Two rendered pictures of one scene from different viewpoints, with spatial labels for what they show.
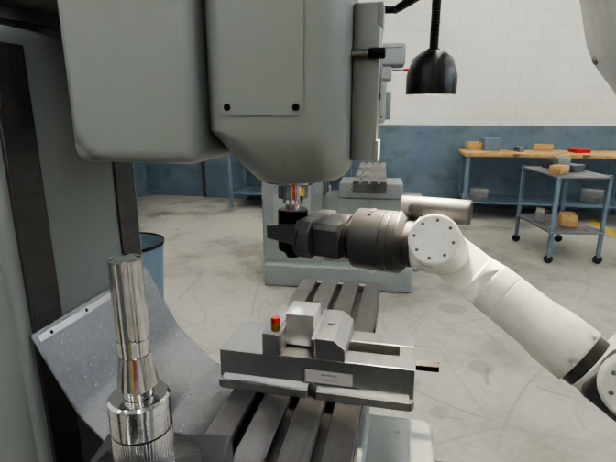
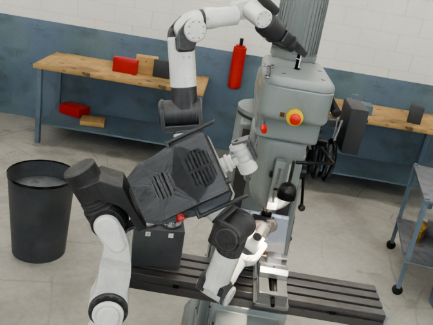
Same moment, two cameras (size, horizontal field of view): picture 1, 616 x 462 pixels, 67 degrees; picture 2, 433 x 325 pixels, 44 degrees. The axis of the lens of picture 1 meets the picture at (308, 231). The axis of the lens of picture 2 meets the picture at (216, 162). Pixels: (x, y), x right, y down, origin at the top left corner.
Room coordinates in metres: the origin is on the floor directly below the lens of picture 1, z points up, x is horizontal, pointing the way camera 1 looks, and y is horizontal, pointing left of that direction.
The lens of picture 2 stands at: (0.03, -1.98, 2.27)
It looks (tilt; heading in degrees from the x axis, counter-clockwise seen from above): 21 degrees down; 78
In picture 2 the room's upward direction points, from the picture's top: 10 degrees clockwise
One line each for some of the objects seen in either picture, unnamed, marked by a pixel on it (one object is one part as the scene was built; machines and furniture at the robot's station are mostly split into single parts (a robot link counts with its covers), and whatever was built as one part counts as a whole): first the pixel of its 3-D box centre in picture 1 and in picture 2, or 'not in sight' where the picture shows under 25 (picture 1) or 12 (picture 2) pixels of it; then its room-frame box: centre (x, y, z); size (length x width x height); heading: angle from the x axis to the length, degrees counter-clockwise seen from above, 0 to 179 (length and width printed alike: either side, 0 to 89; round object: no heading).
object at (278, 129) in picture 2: not in sight; (285, 117); (0.72, 0.06, 1.68); 0.34 x 0.24 x 0.10; 78
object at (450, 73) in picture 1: (432, 71); (287, 190); (0.70, -0.18, 1.46); 0.07 x 0.07 x 0.06
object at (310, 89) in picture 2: not in sight; (292, 88); (0.71, 0.04, 1.81); 0.47 x 0.26 x 0.16; 78
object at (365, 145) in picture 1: (367, 85); (276, 184); (0.69, -0.08, 1.45); 0.04 x 0.04 x 0.21; 78
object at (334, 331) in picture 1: (333, 334); (273, 271); (0.77, -0.05, 1.02); 0.12 x 0.06 x 0.04; 168
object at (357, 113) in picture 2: not in sight; (352, 126); (1.10, 0.25, 1.62); 0.20 x 0.09 x 0.21; 78
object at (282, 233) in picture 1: (283, 234); not in sight; (0.68, 0.04, 1.23); 0.06 x 0.02 x 0.03; 63
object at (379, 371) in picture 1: (319, 349); (271, 274); (0.78, -0.02, 0.98); 0.35 x 0.15 x 0.11; 78
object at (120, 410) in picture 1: (139, 399); not in sight; (0.32, 0.13, 1.19); 0.05 x 0.05 x 0.01
